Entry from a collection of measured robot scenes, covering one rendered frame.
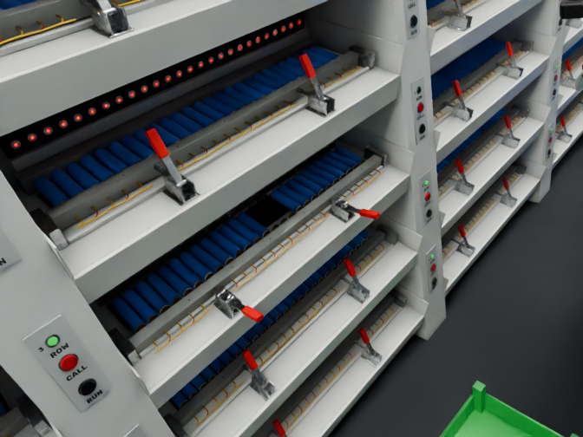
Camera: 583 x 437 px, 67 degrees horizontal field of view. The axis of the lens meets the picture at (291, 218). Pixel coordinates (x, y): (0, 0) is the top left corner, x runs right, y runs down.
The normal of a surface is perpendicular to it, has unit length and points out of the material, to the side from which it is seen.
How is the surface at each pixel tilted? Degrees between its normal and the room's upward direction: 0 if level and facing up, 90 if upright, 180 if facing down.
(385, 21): 90
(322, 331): 17
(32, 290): 90
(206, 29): 106
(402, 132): 90
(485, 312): 0
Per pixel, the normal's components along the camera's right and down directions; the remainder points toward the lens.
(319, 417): -0.02, -0.71
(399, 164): -0.69, 0.52
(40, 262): 0.69, 0.25
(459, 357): -0.23, -0.82
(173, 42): 0.73, 0.47
